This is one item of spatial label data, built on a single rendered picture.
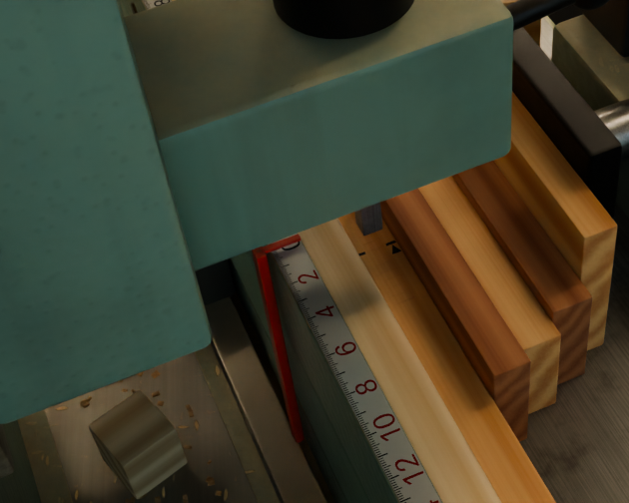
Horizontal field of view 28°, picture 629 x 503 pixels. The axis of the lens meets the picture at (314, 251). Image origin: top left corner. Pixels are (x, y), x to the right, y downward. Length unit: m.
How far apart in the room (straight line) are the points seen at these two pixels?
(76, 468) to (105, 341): 0.25
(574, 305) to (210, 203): 0.15
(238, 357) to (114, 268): 0.28
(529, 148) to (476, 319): 0.08
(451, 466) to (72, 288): 0.16
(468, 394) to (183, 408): 0.22
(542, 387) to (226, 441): 0.20
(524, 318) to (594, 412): 0.06
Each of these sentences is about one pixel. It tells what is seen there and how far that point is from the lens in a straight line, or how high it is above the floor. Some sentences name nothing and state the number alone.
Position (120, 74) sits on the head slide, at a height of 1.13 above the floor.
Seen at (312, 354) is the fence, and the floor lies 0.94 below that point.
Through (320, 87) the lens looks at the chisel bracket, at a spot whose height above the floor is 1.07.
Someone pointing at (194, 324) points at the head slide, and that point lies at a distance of 0.43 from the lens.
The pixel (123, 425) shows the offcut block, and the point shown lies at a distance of 0.64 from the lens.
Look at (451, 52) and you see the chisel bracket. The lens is 0.44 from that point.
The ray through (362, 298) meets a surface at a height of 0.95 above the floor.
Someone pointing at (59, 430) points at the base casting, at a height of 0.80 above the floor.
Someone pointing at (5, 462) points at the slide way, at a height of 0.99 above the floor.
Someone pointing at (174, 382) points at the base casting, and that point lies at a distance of 0.69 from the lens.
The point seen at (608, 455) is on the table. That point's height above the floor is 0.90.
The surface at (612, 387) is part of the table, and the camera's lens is 0.55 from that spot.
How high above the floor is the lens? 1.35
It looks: 49 degrees down
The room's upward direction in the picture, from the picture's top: 9 degrees counter-clockwise
